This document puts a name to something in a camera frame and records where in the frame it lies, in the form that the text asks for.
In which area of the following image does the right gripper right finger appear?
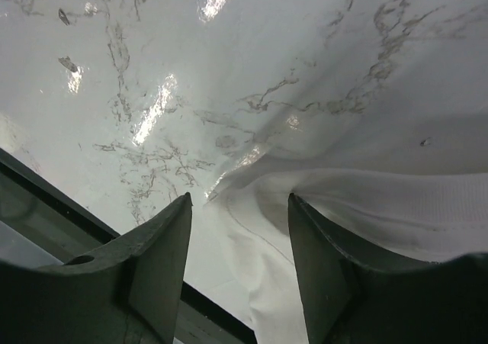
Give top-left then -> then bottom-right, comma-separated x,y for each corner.
288,195 -> 487,343

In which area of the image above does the white t shirt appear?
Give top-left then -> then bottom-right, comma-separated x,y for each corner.
205,156 -> 487,343

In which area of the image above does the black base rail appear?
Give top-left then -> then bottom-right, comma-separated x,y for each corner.
1,152 -> 255,343

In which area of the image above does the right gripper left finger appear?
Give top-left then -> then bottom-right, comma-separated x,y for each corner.
1,195 -> 192,343

